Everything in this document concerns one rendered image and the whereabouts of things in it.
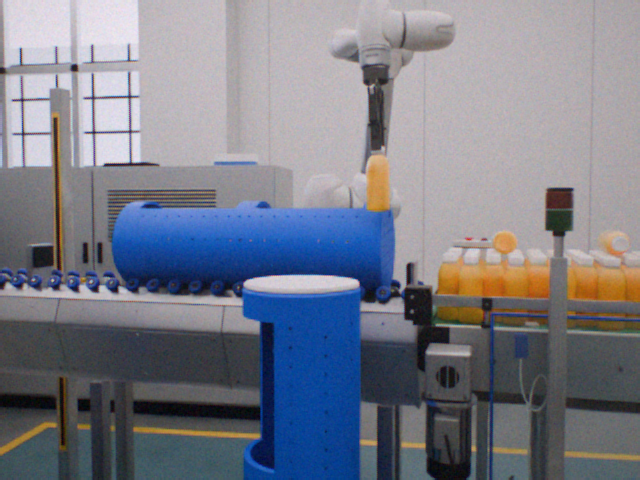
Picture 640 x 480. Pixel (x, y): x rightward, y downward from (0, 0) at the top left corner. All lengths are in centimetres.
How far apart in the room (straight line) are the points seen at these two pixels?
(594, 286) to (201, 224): 114
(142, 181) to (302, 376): 249
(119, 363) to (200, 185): 161
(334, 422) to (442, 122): 348
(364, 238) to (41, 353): 121
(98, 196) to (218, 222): 196
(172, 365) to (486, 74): 335
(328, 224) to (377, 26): 57
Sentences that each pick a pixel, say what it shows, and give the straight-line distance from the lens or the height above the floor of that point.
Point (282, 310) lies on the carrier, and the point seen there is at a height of 99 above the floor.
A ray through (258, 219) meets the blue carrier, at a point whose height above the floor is 118.
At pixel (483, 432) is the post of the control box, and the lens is 231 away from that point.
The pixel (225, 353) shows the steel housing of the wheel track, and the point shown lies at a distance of 203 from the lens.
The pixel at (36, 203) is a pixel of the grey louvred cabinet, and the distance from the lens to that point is 406.
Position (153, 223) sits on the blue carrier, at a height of 116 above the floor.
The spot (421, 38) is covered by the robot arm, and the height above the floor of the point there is 169.
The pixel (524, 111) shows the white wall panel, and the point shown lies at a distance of 477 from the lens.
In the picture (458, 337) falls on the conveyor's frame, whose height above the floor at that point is 87.
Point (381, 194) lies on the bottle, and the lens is 177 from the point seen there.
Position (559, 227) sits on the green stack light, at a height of 117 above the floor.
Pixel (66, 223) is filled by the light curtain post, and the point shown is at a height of 115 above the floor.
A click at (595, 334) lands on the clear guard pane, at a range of 168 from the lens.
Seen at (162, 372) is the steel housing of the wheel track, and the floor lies 67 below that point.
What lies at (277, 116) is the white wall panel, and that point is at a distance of 484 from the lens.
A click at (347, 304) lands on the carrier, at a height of 99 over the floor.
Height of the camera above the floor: 122
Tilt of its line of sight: 3 degrees down
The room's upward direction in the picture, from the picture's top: straight up
